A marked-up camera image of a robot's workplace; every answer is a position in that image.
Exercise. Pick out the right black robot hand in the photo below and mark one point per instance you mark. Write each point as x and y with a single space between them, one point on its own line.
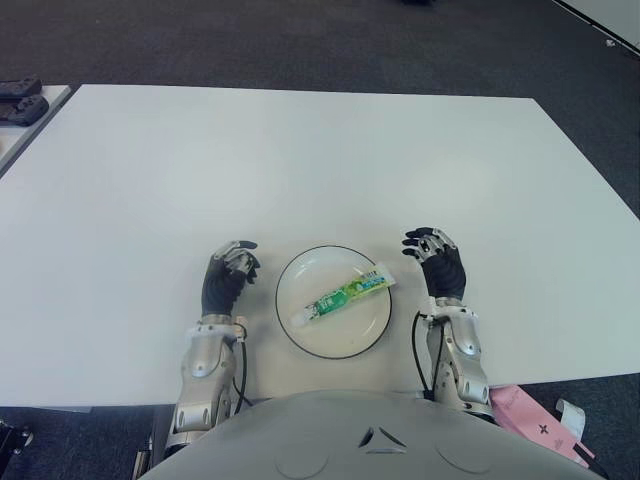
445 275

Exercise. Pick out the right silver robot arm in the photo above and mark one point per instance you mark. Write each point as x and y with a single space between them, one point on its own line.
462 360

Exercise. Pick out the green toothpaste tube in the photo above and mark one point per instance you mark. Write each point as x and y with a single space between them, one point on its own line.
345 297

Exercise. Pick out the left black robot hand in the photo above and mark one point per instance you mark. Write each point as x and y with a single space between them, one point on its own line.
220 290

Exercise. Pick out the white table black edge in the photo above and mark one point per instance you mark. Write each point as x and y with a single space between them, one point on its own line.
610 20

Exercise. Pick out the dark game controller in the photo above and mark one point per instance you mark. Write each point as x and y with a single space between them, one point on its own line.
20 86
25 109

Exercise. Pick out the grey robot torso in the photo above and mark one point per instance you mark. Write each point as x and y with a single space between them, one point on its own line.
375 440

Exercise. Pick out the white plate black rim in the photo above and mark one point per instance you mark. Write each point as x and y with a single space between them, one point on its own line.
325 340

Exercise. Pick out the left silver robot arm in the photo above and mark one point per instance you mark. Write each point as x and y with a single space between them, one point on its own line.
205 370

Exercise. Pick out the pink paper bag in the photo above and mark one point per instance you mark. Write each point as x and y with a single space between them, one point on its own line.
530 420

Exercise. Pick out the black device with wheels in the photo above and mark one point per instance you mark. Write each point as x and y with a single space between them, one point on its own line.
12 437

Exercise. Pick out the white paper strip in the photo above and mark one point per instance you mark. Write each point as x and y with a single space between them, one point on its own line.
572 417

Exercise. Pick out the white side table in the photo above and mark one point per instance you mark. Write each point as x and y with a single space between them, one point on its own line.
30 125

